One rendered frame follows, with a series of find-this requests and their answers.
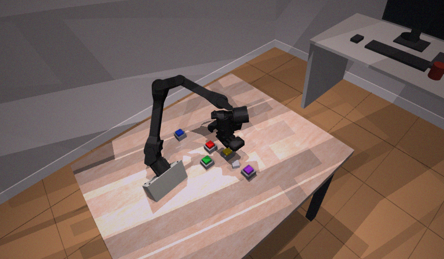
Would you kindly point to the green button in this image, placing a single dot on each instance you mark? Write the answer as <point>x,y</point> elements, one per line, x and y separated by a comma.
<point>207,162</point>

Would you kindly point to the purple button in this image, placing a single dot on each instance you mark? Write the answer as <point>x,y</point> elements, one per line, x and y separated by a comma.
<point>248,172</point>

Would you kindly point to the blue button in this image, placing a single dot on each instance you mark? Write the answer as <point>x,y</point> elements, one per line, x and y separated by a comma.
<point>180,134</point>

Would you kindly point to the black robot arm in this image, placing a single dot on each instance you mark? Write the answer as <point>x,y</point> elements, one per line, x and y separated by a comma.
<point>152,150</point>

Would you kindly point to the red button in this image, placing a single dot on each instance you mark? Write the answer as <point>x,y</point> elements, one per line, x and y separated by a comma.
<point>210,147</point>

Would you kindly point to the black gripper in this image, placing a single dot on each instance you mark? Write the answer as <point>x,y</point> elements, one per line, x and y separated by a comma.
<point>225,136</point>

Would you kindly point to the yellow button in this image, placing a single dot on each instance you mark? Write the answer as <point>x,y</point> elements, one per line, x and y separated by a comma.
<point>227,154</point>

